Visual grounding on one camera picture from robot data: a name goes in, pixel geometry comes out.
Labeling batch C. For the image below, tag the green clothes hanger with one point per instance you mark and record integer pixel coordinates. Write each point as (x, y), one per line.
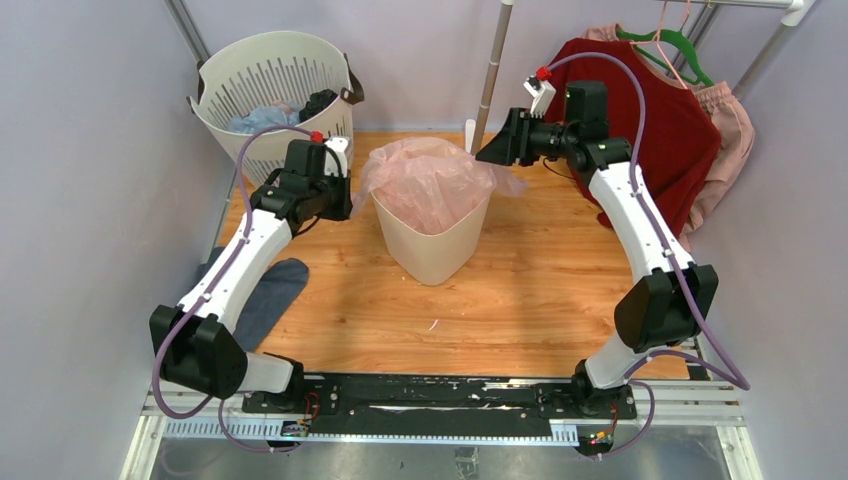
(699, 76)

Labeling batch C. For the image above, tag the beige plastic trash bin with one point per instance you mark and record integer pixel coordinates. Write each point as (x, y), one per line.
(431, 259)

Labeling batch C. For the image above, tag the black plastic bag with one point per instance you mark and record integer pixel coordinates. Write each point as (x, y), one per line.
(317, 103)

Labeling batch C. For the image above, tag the right rack pole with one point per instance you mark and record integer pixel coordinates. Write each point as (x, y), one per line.
(793, 13)

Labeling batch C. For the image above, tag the white slotted laundry basket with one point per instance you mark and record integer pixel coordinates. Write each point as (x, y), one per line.
(281, 67)

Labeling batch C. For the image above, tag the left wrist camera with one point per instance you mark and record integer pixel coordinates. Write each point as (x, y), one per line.
(336, 160)

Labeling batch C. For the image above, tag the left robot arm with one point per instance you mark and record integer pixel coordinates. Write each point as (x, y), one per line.
(194, 341)

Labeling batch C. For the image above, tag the pink garment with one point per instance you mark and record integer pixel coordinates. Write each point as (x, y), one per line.
(729, 118)

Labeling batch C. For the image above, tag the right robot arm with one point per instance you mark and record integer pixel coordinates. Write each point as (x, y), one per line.
(670, 291)

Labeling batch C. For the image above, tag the clothes rack pole with foot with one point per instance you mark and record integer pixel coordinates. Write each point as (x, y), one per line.
(475, 127)

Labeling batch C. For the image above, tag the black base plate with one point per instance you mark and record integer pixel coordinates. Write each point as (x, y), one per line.
(449, 407)

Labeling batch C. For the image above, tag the blue plastic bag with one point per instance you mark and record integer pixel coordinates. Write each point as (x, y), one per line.
(265, 116)

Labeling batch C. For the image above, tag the corner aluminium profile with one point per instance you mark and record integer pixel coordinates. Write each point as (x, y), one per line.
(188, 28)

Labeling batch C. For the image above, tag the red t-shirt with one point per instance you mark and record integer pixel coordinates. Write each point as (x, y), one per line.
(679, 142)

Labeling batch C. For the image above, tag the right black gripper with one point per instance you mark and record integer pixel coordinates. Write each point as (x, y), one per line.
(506, 147)

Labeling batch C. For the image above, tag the pink plastic trash bag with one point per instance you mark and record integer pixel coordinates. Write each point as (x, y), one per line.
(430, 184)

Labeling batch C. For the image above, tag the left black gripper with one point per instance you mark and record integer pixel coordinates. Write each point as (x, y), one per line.
(345, 206)

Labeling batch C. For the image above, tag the grey-blue cloth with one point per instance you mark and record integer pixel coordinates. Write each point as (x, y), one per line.
(273, 295)

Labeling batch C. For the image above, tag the pink clothes hanger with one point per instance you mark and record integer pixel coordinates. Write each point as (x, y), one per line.
(661, 36)

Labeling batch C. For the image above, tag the aluminium frame rail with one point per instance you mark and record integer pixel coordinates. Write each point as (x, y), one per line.
(673, 403)

